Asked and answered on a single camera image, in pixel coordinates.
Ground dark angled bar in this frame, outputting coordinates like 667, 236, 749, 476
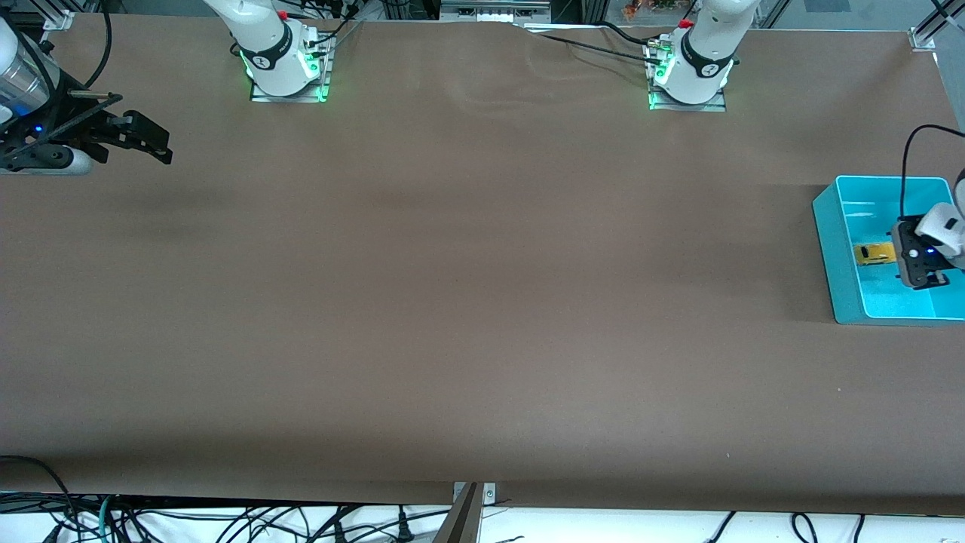
432, 483, 483, 543

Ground teal plastic bin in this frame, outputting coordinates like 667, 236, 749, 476
811, 175, 965, 327

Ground metal table edge bracket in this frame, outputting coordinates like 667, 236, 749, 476
452, 482, 498, 506

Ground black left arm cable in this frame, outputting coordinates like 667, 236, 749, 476
900, 124, 965, 221

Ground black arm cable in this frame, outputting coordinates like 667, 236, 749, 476
81, 0, 114, 90
900, 124, 965, 221

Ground black looped floor cables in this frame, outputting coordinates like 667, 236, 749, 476
705, 511, 868, 543

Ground yellow toy beetle car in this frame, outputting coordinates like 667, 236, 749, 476
853, 241, 898, 268

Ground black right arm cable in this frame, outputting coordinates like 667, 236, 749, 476
81, 0, 114, 90

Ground black cable on table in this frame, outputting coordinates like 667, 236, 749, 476
519, 21, 666, 65

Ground black floor cable bundle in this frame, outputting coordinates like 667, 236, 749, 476
0, 454, 453, 543

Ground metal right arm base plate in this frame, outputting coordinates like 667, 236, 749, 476
250, 34, 333, 103

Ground grey metal frame rail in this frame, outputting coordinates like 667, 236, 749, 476
440, 0, 553, 23

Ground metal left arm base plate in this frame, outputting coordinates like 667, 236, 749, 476
645, 41, 729, 113

